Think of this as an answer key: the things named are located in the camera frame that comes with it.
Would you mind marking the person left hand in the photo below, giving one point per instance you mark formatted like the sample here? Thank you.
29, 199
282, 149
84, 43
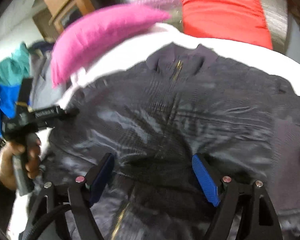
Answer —
11, 149

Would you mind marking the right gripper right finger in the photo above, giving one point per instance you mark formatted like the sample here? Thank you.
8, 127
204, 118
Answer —
258, 220

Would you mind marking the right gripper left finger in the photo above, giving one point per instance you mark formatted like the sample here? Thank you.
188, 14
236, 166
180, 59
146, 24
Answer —
47, 217

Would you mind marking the black jacket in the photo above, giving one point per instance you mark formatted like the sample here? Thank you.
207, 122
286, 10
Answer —
177, 119

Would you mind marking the brown wooden cabinet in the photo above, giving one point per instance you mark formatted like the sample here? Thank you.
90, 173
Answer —
59, 14

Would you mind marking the white quilted bedspread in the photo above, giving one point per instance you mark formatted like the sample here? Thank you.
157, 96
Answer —
240, 52

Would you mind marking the red pillow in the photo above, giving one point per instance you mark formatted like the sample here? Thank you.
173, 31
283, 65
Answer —
236, 20

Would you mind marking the grey garment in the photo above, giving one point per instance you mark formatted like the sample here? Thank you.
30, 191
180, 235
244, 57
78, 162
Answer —
43, 94

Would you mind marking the magenta pillow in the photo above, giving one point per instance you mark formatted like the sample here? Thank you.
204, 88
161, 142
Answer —
95, 33

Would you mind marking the teal garment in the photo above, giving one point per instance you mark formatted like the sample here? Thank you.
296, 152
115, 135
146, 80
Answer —
16, 67

